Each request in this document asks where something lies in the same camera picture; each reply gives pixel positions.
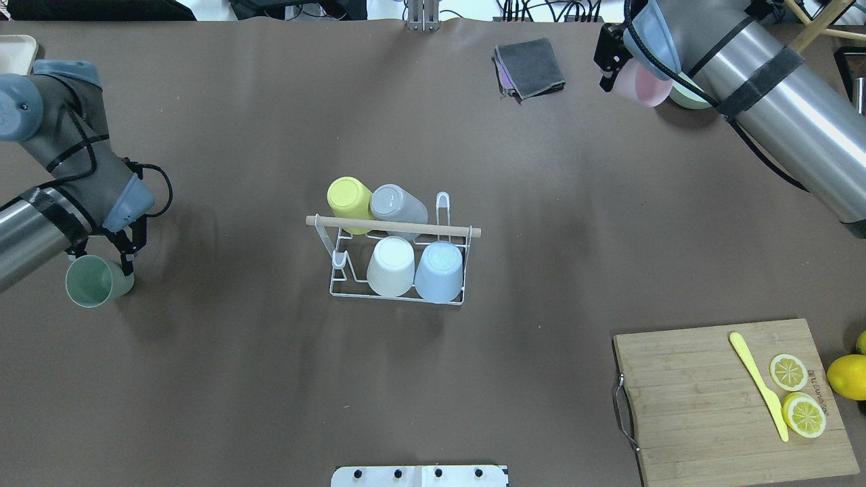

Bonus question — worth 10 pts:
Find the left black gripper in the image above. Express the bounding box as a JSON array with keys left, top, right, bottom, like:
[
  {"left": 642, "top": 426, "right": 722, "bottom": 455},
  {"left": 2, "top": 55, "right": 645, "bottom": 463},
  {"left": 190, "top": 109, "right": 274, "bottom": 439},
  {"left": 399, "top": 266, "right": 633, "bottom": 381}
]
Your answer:
[{"left": 65, "top": 215, "right": 148, "bottom": 277}]

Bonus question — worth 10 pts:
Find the mint green cup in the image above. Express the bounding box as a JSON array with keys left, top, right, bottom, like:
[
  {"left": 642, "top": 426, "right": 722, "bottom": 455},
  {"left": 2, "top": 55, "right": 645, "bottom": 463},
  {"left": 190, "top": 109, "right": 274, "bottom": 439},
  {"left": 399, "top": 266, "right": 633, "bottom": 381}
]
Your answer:
[{"left": 65, "top": 255, "right": 134, "bottom": 308}]

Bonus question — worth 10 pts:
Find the pink cup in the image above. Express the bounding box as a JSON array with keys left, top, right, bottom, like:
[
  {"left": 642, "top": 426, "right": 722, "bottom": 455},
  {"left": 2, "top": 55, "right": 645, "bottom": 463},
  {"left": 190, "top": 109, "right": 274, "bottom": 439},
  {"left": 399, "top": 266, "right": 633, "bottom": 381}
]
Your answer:
[{"left": 612, "top": 59, "right": 674, "bottom": 108}]

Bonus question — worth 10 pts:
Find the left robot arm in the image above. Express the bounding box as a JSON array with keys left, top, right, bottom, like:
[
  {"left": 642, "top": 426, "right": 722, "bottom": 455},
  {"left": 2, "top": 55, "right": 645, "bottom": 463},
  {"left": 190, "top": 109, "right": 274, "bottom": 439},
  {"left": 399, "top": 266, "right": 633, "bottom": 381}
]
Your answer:
[{"left": 1, "top": 60, "right": 164, "bottom": 290}]

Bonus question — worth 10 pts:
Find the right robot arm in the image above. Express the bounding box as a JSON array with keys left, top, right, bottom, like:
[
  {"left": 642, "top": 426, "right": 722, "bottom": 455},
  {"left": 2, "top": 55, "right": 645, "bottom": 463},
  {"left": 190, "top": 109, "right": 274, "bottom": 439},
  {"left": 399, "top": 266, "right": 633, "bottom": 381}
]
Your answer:
[{"left": 594, "top": 1, "right": 865, "bottom": 238}]

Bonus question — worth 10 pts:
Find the yellow cup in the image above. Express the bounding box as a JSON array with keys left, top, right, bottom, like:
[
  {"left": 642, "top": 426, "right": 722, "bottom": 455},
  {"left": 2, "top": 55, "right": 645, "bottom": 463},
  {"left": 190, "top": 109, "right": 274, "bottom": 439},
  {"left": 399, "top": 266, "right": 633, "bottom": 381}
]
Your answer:
[{"left": 327, "top": 177, "right": 376, "bottom": 220}]

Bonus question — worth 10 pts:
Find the white cup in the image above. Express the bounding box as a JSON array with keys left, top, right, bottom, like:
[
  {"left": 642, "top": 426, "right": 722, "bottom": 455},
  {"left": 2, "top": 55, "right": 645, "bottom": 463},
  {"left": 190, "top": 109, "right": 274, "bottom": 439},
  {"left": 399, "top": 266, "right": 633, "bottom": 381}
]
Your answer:
[{"left": 366, "top": 235, "right": 415, "bottom": 297}]

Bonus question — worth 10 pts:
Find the grey cup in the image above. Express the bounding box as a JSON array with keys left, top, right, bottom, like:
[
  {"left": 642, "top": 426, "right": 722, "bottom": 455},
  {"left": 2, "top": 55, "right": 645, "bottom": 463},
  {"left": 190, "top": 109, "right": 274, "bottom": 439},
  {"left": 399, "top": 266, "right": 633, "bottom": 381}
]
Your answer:
[{"left": 370, "top": 184, "right": 429, "bottom": 225}]

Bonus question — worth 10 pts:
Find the light blue cup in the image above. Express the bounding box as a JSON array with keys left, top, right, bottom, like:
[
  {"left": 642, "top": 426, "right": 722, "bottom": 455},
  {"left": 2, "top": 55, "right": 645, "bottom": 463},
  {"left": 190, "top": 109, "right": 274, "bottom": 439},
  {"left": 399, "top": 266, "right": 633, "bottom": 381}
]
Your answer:
[{"left": 414, "top": 241, "right": 463, "bottom": 303}]

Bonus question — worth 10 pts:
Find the white rabbit tray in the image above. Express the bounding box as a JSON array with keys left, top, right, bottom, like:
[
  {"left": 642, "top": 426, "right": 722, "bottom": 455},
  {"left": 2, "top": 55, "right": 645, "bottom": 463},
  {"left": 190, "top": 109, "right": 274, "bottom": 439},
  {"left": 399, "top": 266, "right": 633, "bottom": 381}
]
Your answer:
[{"left": 0, "top": 34, "right": 39, "bottom": 75}]

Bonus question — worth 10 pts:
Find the purple cloth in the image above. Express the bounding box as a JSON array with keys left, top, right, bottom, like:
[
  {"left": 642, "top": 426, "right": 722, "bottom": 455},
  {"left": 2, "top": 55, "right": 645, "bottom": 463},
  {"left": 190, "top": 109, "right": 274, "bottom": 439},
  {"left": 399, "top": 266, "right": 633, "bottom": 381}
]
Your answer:
[{"left": 494, "top": 56, "right": 516, "bottom": 96}]

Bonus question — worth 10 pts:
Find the grey cloth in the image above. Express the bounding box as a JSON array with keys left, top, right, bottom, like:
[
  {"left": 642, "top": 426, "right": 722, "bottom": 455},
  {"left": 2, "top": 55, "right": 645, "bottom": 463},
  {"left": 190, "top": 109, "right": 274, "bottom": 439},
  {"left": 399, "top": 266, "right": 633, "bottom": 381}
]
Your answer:
[{"left": 493, "top": 37, "right": 566, "bottom": 101}]

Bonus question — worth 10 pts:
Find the mint green bowl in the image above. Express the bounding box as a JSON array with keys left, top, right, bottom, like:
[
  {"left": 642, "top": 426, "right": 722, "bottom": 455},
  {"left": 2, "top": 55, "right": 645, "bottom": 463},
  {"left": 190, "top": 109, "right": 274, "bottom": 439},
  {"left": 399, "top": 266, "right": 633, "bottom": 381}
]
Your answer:
[{"left": 668, "top": 81, "right": 712, "bottom": 110}]

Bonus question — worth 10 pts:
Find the bamboo cutting board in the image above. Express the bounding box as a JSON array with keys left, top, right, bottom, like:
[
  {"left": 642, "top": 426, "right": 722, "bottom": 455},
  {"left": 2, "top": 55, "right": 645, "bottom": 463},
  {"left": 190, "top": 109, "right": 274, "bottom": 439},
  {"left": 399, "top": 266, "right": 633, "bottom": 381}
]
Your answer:
[{"left": 613, "top": 319, "right": 861, "bottom": 486}]

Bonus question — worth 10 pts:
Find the yellow plastic knife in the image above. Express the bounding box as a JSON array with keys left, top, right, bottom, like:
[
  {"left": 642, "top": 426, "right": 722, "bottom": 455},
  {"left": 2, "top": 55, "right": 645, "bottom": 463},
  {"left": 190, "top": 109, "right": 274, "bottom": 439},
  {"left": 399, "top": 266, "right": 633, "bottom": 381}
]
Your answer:
[{"left": 728, "top": 331, "right": 790, "bottom": 442}]

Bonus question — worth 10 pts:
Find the lemon half slice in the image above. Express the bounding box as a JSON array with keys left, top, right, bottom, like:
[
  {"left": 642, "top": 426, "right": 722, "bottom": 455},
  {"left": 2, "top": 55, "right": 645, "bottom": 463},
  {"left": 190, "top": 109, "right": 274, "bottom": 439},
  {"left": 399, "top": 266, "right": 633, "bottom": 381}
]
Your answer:
[
  {"left": 781, "top": 392, "right": 827, "bottom": 438},
  {"left": 768, "top": 352, "right": 808, "bottom": 392}
]

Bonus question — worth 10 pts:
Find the yellow lemon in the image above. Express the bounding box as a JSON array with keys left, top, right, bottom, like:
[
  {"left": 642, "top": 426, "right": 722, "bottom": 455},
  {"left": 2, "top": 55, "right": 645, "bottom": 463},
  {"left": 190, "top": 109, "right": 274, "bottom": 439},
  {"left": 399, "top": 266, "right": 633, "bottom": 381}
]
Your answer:
[
  {"left": 854, "top": 331, "right": 866, "bottom": 355},
  {"left": 826, "top": 354, "right": 865, "bottom": 401}
]

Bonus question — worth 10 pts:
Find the white wire cup holder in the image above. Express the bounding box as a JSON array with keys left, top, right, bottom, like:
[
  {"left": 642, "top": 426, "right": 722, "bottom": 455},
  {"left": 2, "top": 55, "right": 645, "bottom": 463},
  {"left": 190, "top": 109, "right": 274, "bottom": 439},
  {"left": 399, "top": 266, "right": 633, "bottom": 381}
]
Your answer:
[{"left": 305, "top": 191, "right": 482, "bottom": 307}]

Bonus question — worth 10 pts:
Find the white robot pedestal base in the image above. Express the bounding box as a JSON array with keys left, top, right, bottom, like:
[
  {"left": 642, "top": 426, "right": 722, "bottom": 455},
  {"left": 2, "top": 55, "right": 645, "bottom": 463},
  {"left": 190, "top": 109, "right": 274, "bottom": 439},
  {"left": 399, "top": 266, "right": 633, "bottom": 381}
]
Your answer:
[{"left": 330, "top": 464, "right": 510, "bottom": 486}]

